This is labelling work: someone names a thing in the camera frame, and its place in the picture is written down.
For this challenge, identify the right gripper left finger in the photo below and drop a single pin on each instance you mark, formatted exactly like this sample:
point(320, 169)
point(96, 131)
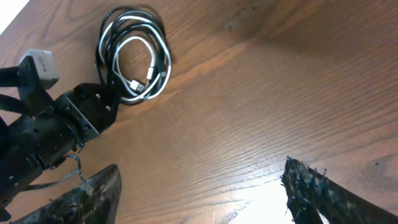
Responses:
point(94, 201)

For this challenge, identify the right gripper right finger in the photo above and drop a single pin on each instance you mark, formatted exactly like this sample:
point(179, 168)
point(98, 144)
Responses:
point(311, 196)

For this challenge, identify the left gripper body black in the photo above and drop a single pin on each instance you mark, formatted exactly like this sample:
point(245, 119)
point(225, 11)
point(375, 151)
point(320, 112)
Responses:
point(91, 108)

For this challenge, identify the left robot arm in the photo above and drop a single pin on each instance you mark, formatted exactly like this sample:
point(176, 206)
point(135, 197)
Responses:
point(47, 128)

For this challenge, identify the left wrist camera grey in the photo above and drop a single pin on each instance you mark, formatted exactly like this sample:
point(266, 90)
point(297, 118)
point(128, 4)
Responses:
point(45, 65)

